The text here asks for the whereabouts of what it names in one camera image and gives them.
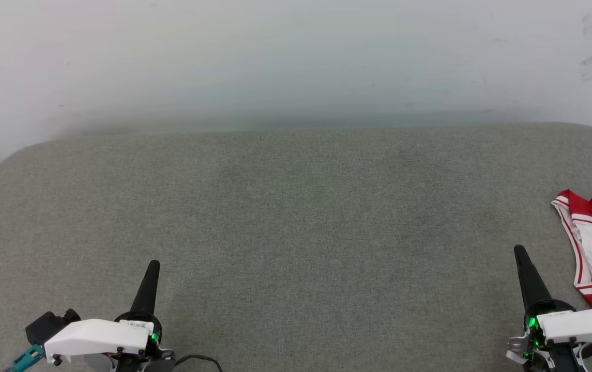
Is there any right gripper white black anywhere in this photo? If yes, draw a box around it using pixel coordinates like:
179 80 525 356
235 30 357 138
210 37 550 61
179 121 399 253
507 245 592 372

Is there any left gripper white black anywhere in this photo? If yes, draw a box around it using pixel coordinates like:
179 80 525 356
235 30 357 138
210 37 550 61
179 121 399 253
44 260 176 372

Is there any thin black cable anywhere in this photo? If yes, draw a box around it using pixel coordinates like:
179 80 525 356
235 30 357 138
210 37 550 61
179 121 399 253
172 354 224 372

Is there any teal cable connector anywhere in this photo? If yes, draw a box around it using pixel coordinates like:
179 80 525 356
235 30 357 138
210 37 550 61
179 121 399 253
10 344 45 372

